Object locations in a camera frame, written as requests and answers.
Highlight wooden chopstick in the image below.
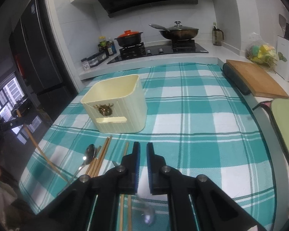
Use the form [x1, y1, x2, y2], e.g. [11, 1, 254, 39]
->
[127, 195, 133, 231]
[93, 136, 112, 177]
[23, 124, 67, 182]
[86, 146, 102, 176]
[119, 141, 130, 231]

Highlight metal spoon left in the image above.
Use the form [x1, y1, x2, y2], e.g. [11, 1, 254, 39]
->
[69, 144, 96, 184]

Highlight black refrigerator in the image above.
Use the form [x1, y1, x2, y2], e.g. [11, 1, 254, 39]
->
[12, 0, 75, 121]

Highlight teal plaid tablecloth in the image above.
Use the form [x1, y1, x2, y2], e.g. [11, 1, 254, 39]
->
[19, 63, 275, 230]

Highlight cream utensil holder box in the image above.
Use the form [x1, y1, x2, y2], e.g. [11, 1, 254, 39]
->
[81, 74, 148, 134]

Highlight spice rack with jars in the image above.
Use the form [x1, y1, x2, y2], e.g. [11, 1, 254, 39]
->
[81, 51, 108, 71]

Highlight sauce bottles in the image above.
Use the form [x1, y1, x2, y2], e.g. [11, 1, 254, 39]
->
[98, 36, 117, 56]

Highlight black pot orange lid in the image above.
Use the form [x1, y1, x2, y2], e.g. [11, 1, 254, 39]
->
[115, 30, 142, 48]

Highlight black gas stove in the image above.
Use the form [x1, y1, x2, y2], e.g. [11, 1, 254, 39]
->
[108, 39, 208, 64]

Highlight wooden cutting board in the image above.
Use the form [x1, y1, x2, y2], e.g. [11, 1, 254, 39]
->
[222, 59, 289, 99]

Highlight green mat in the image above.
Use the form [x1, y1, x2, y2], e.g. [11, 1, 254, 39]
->
[252, 98, 289, 165]

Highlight black wok with lid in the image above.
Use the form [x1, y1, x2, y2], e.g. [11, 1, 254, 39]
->
[149, 21, 199, 40]

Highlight dark water jug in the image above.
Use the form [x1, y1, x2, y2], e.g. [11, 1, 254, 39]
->
[213, 26, 224, 46]

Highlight bag of colourful sponges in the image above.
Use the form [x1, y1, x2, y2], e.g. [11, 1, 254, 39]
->
[245, 32, 288, 71]

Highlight white utensil caddy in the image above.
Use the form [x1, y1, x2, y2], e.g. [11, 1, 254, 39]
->
[276, 13, 289, 83]

